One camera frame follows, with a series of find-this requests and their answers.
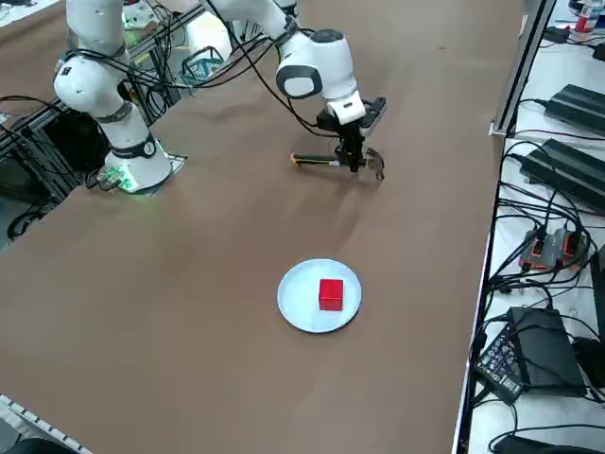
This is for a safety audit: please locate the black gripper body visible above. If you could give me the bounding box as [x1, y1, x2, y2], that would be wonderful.
[315, 107, 366, 143]

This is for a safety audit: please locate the green handled claw hammer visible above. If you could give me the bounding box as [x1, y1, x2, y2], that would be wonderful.
[290, 147, 387, 183]

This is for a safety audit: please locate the red wooden cube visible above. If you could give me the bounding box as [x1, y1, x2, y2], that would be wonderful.
[318, 278, 345, 312]

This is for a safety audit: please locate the pale blue round plate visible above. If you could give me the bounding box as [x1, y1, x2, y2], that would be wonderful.
[276, 257, 364, 336]

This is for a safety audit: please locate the long black power supply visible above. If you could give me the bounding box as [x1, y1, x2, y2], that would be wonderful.
[543, 83, 605, 139]
[519, 138, 605, 214]

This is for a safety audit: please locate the orange and black device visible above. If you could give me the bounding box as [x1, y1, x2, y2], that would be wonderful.
[518, 227, 566, 273]
[555, 229, 592, 271]

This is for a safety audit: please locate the black adapter with label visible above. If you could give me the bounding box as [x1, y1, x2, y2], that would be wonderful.
[474, 325, 525, 407]

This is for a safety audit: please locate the clear bottle red label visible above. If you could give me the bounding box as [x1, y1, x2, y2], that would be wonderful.
[573, 0, 597, 43]

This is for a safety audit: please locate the large black power adapter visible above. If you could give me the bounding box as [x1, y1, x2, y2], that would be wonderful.
[508, 306, 587, 398]

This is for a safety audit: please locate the black flat panel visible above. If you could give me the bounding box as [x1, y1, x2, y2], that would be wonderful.
[588, 245, 605, 341]

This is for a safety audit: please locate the black flat device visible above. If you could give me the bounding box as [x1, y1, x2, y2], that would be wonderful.
[489, 432, 605, 454]

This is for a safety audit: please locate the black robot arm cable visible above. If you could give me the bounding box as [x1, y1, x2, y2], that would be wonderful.
[60, 0, 341, 139]

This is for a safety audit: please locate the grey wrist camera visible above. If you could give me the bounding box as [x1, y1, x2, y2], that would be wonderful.
[361, 96, 388, 139]

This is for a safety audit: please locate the green wire basket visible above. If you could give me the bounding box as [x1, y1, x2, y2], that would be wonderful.
[181, 45, 224, 94]

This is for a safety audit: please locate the aluminium frame post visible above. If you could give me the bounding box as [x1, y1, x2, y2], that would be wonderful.
[489, 0, 560, 138]

